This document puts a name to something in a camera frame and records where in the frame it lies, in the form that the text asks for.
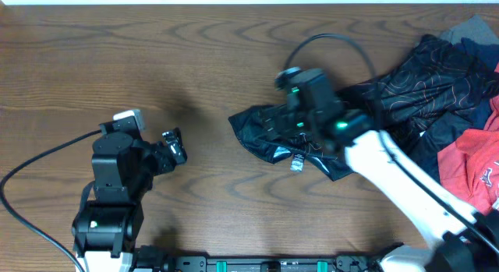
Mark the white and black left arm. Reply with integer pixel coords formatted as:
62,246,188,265
72,117,187,271

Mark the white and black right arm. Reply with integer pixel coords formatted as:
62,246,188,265
275,68,498,271

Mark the black mounting rail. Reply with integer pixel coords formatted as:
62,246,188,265
129,246,383,272

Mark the black jersey with orange lines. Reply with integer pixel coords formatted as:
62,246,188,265
228,34,483,181

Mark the grey garment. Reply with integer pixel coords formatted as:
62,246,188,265
440,15,498,45

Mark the red garment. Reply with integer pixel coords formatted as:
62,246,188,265
440,64,498,214

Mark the navy blue garment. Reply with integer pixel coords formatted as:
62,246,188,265
407,37,498,182

